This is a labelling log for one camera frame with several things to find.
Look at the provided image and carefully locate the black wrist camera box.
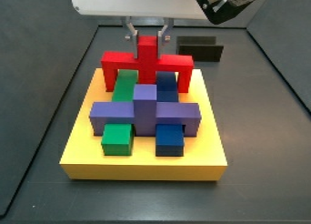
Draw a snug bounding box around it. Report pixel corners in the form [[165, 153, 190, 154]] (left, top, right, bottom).
[[196, 0, 255, 25]]

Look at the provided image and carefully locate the green long block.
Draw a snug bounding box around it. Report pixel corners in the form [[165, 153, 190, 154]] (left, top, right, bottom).
[[101, 70, 137, 156]]

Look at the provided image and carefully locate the red cross-shaped block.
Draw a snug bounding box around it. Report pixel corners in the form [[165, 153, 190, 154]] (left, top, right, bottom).
[[101, 36, 194, 93]]

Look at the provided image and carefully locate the black angled bracket stand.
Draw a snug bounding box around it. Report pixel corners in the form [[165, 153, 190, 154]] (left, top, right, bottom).
[[176, 36, 223, 62]]

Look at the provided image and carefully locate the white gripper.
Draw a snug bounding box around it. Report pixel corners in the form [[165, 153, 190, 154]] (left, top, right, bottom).
[[72, 0, 205, 57]]

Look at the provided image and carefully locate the purple cross-shaped block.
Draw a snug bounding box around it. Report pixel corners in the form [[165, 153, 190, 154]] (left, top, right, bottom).
[[88, 84, 201, 137]]

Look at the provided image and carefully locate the yellow base board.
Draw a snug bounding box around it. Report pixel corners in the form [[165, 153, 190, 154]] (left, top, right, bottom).
[[60, 69, 227, 181]]

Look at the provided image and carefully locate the blue long block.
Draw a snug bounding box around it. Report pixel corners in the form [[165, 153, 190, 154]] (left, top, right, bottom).
[[154, 72, 184, 157]]

